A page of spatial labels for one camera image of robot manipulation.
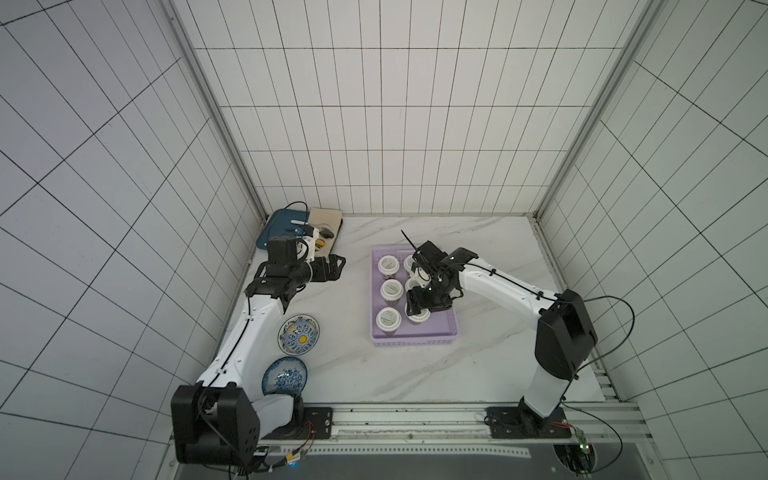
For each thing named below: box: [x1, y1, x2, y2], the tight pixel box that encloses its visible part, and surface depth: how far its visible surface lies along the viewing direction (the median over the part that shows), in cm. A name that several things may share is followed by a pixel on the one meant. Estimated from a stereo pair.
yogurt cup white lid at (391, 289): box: [380, 279, 404, 301], surface depth 92 cm
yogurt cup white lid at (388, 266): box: [377, 255, 400, 279], surface depth 99 cm
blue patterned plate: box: [261, 356, 308, 396], surface depth 81 cm
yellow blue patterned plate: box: [277, 314, 321, 357], surface depth 87 cm
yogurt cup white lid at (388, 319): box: [375, 306, 402, 336], surface depth 85 cm
